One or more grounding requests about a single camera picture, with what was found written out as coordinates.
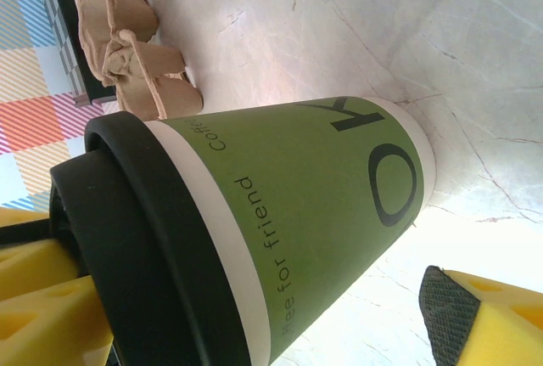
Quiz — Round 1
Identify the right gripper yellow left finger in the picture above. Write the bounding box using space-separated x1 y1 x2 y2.
0 206 114 366

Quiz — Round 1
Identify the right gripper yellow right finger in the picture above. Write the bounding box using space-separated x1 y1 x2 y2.
418 265 543 366

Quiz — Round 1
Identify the black plastic cup lid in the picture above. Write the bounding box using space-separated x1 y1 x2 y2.
49 110 252 366

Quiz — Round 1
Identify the green white paper cup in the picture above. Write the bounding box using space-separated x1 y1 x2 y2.
146 94 436 365

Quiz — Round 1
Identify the brown pulp cup carrier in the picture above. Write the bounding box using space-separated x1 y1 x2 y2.
74 0 204 123

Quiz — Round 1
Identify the black white chess board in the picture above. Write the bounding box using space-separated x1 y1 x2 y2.
28 0 118 108

